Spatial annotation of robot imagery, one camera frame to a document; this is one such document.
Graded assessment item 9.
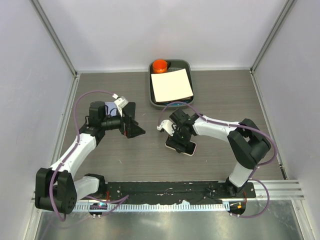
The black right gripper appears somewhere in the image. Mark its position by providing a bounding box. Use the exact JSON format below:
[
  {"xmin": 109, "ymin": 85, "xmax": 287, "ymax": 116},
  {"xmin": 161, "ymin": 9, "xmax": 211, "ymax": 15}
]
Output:
[{"xmin": 166, "ymin": 124, "xmax": 192, "ymax": 153}]

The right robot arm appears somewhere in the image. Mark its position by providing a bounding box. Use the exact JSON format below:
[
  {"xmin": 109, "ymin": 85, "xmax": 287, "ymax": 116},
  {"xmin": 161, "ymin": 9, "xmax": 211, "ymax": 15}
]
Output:
[{"xmin": 157, "ymin": 109, "xmax": 271, "ymax": 198}]

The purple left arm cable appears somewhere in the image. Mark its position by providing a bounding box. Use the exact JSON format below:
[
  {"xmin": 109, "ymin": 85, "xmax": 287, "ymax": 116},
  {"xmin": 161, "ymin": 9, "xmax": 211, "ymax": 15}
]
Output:
[{"xmin": 48, "ymin": 90, "xmax": 118, "ymax": 222}]

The aluminium front rail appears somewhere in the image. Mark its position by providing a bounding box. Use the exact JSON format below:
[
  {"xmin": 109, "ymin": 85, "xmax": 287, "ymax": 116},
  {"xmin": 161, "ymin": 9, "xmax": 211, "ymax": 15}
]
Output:
[{"xmin": 31, "ymin": 179, "xmax": 306, "ymax": 203}]

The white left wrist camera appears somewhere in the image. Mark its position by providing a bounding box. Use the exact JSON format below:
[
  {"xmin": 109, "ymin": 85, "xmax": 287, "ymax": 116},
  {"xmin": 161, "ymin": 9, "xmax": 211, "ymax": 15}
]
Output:
[{"xmin": 112, "ymin": 93, "xmax": 129, "ymax": 117}]

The white square plate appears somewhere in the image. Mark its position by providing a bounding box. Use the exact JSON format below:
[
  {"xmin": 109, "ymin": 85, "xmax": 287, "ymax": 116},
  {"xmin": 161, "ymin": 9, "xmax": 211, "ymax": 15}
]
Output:
[{"xmin": 151, "ymin": 69, "xmax": 194, "ymax": 103}]

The right aluminium frame post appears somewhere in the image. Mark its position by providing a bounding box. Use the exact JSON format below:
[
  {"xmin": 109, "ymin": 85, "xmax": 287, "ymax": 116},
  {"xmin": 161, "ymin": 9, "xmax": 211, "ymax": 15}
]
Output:
[{"xmin": 250, "ymin": 0, "xmax": 297, "ymax": 75}]

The left aluminium frame post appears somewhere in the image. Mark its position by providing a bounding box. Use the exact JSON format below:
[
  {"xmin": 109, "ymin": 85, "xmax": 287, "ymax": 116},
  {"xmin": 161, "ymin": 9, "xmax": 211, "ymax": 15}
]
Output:
[{"xmin": 29, "ymin": 0, "xmax": 78, "ymax": 77}]

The orange mug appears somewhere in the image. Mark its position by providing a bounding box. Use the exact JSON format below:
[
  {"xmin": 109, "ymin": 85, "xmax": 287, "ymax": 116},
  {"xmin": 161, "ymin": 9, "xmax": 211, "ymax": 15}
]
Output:
[{"xmin": 152, "ymin": 59, "xmax": 171, "ymax": 74}]

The aluminium frame post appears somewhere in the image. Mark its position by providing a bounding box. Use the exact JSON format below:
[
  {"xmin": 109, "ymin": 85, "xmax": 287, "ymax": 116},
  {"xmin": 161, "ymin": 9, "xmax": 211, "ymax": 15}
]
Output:
[
  {"xmin": 250, "ymin": 0, "xmax": 297, "ymax": 75},
  {"xmin": 29, "ymin": 0, "xmax": 78, "ymax": 77}
]

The black bare phone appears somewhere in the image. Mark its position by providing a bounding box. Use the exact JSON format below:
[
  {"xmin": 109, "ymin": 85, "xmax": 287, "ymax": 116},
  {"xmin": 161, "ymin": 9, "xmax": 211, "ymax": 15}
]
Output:
[{"xmin": 122, "ymin": 102, "xmax": 136, "ymax": 120}]

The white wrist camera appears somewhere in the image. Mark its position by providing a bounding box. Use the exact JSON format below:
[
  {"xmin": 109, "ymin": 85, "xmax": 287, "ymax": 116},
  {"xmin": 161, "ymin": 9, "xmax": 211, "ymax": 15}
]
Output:
[
  {"xmin": 156, "ymin": 119, "xmax": 177, "ymax": 136},
  {"xmin": 112, "ymin": 93, "xmax": 129, "ymax": 117}
]

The slotted cable duct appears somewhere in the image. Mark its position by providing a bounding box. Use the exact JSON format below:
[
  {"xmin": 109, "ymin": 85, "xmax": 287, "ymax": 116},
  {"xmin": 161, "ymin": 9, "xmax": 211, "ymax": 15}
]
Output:
[{"xmin": 73, "ymin": 201, "xmax": 230, "ymax": 213}]

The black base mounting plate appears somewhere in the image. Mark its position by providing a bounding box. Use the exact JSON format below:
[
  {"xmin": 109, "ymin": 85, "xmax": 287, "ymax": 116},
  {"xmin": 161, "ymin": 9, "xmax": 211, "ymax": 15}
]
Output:
[{"xmin": 75, "ymin": 181, "xmax": 256, "ymax": 206}]

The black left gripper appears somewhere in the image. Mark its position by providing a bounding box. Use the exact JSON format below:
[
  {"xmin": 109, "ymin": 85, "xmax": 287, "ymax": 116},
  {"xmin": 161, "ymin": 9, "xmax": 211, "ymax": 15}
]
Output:
[{"xmin": 101, "ymin": 108, "xmax": 145, "ymax": 138}]

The dark green plastic tray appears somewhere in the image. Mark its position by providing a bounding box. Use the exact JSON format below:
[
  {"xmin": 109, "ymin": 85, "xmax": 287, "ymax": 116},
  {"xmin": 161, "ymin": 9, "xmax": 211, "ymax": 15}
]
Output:
[{"xmin": 148, "ymin": 59, "xmax": 193, "ymax": 110}]

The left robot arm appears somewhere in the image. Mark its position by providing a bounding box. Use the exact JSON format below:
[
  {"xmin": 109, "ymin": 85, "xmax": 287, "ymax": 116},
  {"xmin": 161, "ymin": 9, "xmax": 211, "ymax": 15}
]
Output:
[{"xmin": 34, "ymin": 98, "xmax": 145, "ymax": 215}]

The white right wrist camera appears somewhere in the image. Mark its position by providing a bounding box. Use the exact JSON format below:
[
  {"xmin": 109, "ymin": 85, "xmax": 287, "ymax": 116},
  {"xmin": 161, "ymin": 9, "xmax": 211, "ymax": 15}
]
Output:
[{"xmin": 156, "ymin": 119, "xmax": 177, "ymax": 136}]

